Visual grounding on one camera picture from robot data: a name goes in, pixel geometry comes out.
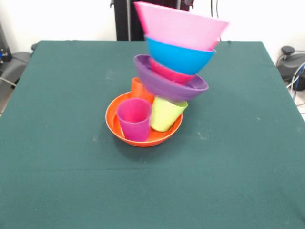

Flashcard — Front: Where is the green cup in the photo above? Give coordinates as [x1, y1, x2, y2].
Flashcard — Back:
[150, 96, 188, 132]

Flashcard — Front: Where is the purple cup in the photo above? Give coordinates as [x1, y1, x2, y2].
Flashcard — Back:
[116, 98, 153, 142]

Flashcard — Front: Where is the orange cup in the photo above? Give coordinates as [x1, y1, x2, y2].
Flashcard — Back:
[131, 77, 155, 104]

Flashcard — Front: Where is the purple bowl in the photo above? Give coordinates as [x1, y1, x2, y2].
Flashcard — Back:
[133, 54, 209, 103]

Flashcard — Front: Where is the orange bowl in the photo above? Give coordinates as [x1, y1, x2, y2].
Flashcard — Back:
[105, 91, 183, 147]

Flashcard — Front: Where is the small magenta bowl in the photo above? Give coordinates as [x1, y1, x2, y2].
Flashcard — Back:
[149, 58, 196, 84]

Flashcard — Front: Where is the large blue bowl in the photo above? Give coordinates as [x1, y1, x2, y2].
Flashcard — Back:
[144, 35, 217, 76]

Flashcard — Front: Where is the large pink bowl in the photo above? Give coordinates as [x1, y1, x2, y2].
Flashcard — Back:
[133, 1, 230, 52]

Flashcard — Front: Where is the dark green table cloth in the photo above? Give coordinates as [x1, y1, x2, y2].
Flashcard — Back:
[0, 40, 305, 229]

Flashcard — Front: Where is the black stand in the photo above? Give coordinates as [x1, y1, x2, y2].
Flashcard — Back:
[0, 21, 12, 72]

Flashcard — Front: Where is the tangle of cables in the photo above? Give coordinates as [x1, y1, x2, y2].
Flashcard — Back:
[285, 61, 305, 105]

